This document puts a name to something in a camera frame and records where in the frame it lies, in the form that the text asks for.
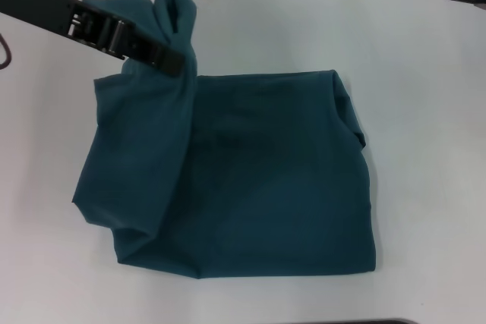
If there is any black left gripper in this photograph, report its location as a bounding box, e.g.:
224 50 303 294
0 0 186 78

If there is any teal t-shirt with cream print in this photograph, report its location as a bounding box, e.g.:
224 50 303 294
71 0 377 280

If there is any grey left gripper cable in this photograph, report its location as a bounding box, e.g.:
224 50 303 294
0 33 14 71

